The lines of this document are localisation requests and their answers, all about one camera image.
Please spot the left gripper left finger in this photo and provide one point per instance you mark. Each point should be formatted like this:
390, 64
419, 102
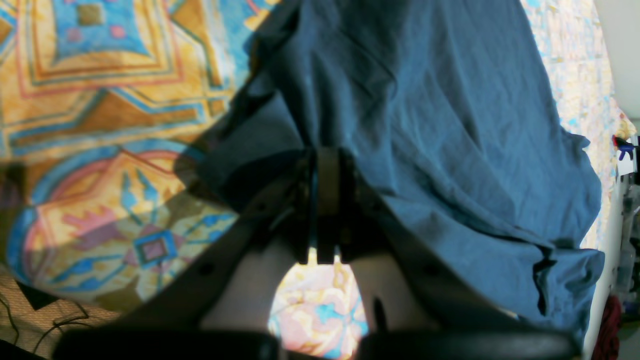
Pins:
218, 308

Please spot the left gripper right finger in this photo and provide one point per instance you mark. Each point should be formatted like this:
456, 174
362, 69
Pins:
416, 307

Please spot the dark navy t-shirt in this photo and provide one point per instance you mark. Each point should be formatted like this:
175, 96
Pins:
448, 112

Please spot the blue clamp lower left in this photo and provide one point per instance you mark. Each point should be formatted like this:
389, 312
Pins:
628, 154

